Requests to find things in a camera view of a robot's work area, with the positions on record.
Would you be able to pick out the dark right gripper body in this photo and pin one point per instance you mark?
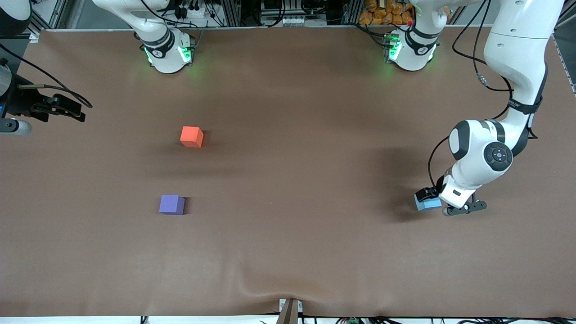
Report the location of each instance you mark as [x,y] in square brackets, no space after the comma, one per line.
[21,101]

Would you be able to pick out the light blue foam block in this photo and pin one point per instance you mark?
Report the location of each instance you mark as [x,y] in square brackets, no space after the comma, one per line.
[428,205]

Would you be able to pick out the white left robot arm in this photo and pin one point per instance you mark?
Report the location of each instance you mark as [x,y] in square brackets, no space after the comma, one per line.
[517,45]

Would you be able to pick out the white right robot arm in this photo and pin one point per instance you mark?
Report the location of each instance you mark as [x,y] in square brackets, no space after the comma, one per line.
[164,49]

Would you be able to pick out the orange foam block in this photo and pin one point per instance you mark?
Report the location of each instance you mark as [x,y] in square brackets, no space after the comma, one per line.
[191,135]

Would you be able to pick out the purple foam block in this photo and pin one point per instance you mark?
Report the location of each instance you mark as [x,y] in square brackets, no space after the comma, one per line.
[171,204]

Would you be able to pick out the white terminal block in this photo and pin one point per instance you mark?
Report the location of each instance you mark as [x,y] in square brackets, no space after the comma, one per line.
[283,21]

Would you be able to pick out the brown table cover sheet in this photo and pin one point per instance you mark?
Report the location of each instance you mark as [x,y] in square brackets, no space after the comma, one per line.
[315,180]

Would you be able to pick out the green terminal connector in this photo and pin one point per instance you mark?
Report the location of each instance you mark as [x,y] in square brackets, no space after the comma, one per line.
[352,321]

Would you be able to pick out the white power strip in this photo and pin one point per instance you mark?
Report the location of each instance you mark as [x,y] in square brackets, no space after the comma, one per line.
[195,12]

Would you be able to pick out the pile of orange lumpy objects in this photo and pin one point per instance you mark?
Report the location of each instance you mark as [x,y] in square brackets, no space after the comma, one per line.
[382,13]

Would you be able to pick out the aluminium frame profile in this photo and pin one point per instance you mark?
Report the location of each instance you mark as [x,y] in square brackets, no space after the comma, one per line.
[47,15]
[231,11]

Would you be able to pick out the brown post with white bracket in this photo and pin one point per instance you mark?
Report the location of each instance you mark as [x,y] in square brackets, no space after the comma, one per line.
[290,312]

